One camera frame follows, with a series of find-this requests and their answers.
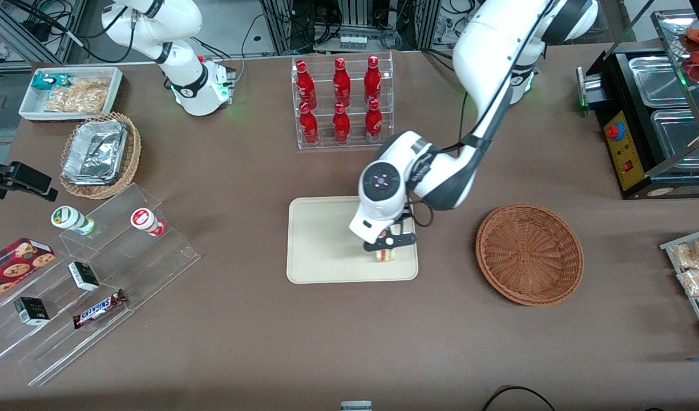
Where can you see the red cola bottle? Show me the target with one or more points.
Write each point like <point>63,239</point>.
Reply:
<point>341,124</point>
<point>305,85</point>
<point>372,81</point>
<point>308,125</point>
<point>342,83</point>
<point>374,121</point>

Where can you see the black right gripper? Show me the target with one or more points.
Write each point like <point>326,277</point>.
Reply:
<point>19,173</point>

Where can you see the clear bag of crackers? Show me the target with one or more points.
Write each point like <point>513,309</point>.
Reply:
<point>81,97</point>

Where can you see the red lid yogurt cup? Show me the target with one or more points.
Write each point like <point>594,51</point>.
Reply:
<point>144,220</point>

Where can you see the white rectangular bin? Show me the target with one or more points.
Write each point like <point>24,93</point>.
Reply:
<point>29,108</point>

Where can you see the grey white label block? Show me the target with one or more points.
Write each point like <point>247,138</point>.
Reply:
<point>356,406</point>

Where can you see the steel food pan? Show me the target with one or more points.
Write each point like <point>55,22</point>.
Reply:
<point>680,137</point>
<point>657,80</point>

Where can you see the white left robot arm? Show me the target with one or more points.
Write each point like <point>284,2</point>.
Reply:
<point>497,57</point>

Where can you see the beige plastic tray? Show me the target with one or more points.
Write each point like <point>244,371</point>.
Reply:
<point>320,245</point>

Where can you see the clear acrylic stepped display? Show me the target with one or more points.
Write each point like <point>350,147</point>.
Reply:
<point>126,268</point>

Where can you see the clear acrylic bottle rack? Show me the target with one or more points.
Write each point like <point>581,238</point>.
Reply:
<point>344,142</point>

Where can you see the tray with packaged snacks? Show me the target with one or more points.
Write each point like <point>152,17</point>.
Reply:
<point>666,246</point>

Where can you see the aluminium equipment rack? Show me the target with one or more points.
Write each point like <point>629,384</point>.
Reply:
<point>355,23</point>

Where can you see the light wicker basket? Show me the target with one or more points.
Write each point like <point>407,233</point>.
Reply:
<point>133,151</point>

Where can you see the Snickers chocolate bar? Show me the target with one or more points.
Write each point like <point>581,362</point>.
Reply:
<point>98,308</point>

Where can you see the black hot food display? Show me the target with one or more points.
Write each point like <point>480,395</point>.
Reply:
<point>617,85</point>

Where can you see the stack of foil containers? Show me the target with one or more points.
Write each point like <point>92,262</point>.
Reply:
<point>95,151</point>

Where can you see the green lid yogurt cup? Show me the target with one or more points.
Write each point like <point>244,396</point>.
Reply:
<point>69,218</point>

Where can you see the red cookie box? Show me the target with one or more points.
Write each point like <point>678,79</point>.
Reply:
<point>15,265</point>

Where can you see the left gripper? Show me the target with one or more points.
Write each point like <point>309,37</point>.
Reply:
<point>405,218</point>

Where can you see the small black box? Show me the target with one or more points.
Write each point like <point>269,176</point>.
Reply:
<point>84,275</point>
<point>32,311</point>

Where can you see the red emergency button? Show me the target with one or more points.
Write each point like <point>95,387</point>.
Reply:
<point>615,131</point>

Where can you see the clear snack bag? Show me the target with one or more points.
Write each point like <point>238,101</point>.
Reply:
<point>697,282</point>
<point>691,254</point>

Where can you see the teal snack packet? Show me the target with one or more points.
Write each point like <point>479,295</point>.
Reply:
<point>45,81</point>

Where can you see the brown wicker basket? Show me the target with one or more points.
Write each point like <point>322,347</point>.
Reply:
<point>529,254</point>

